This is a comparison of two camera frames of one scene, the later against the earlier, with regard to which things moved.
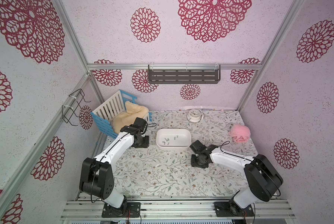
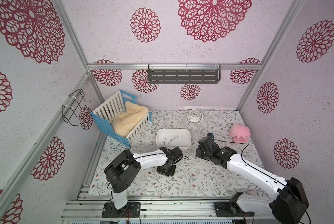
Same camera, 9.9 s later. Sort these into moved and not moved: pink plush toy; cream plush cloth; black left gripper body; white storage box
Moved: black left gripper body
Not moved: cream plush cloth; white storage box; pink plush toy
